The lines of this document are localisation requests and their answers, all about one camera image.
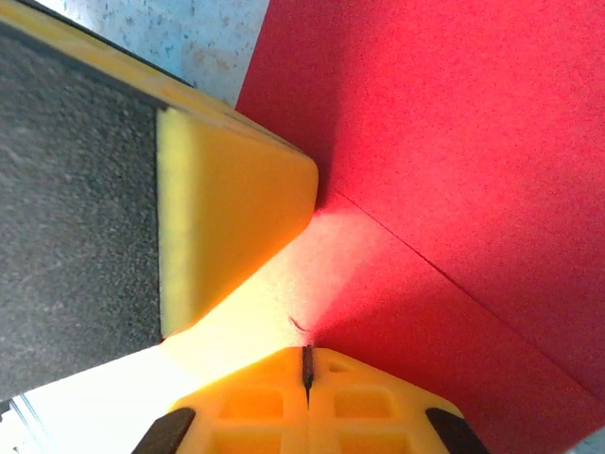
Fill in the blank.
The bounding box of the red square paper sheet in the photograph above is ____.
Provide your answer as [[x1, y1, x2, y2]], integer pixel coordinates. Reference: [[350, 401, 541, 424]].
[[13, 0, 605, 454]]

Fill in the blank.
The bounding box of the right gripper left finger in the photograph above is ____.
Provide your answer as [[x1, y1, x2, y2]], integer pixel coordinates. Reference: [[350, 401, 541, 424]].
[[131, 346, 311, 454]]

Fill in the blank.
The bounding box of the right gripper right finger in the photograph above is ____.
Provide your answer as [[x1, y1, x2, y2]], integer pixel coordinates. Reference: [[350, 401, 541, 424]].
[[306, 346, 493, 454]]

